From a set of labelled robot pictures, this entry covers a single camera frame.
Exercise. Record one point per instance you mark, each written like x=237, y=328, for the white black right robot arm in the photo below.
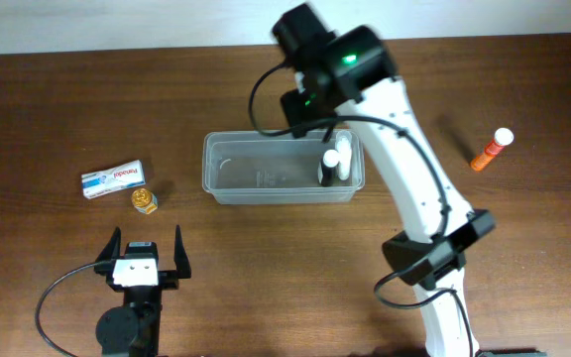
x=352, y=79

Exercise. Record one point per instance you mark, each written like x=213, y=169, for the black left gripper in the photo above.
x=168, y=274

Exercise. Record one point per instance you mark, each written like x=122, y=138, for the orange tube white cap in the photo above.
x=502, y=138

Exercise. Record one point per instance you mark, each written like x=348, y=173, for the gold-lidded balm jar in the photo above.
x=144, y=201

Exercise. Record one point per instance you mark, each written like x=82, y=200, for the white Panadol medicine box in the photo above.
x=115, y=179

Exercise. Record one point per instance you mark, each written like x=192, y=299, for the black bottle white cap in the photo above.
x=327, y=167

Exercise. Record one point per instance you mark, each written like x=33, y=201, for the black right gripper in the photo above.
x=293, y=106

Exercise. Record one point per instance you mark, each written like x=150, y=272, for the white translucent tube bottle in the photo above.
x=343, y=145

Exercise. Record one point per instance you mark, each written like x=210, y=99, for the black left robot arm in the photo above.
x=133, y=328

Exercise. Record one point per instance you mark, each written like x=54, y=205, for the clear plastic container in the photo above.
x=245, y=167

